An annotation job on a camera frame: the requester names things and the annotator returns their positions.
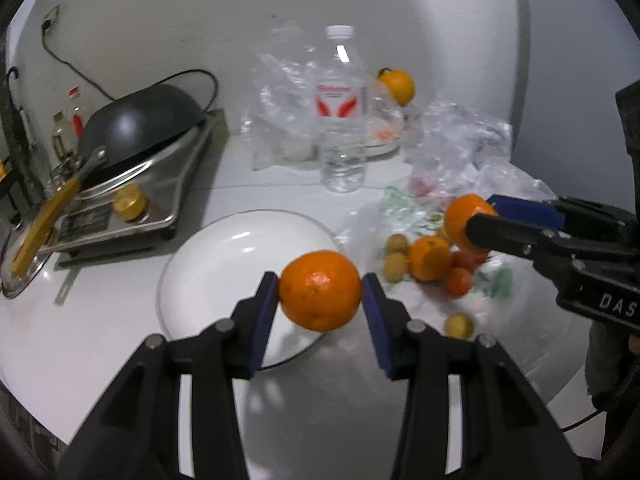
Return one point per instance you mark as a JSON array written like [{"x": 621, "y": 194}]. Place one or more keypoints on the red label sauce bottle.
[{"x": 79, "y": 112}]

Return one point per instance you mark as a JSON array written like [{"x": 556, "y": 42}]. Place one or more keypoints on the steel induction cooker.
[{"x": 140, "y": 208}]

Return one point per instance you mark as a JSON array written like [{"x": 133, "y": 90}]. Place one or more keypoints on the yellow-green longan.
[
  {"x": 441, "y": 233},
  {"x": 395, "y": 267},
  {"x": 459, "y": 326},
  {"x": 397, "y": 243}
]

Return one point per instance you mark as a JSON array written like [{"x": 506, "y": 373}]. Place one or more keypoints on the oil bottle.
[{"x": 63, "y": 136}]

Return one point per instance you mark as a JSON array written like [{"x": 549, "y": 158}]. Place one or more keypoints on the white round plate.
[{"x": 225, "y": 261}]

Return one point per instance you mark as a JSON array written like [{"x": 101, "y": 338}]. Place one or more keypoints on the orange fruit with stem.
[{"x": 400, "y": 85}]

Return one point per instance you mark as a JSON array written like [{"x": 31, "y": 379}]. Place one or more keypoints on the crumpled clear plastic bag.
[{"x": 454, "y": 151}]

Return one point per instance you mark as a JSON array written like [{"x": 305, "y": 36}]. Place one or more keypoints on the printed plastic bag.
[{"x": 399, "y": 211}]

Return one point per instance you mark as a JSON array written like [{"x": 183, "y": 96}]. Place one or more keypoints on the wall socket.
[{"x": 51, "y": 19}]

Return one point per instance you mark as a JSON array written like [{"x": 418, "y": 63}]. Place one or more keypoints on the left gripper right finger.
[{"x": 395, "y": 336}]

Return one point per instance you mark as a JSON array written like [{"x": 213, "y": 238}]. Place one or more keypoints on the black wok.
[{"x": 137, "y": 126}]

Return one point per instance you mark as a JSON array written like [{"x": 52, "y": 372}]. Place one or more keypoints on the clear water bottle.
[{"x": 340, "y": 102}]

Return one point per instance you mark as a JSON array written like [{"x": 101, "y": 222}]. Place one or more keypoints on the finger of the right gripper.
[
  {"x": 503, "y": 235},
  {"x": 527, "y": 211}
]

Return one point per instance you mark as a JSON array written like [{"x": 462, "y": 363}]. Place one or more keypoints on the clear plastic bag back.
[{"x": 278, "y": 120}]

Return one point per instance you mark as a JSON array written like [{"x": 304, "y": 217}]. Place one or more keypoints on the red cherry tomato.
[
  {"x": 466, "y": 261},
  {"x": 459, "y": 282}
]

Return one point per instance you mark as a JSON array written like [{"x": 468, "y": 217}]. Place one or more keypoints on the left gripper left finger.
[{"x": 253, "y": 319}]

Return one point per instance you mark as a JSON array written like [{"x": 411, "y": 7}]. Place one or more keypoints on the glass pot lid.
[{"x": 20, "y": 262}]

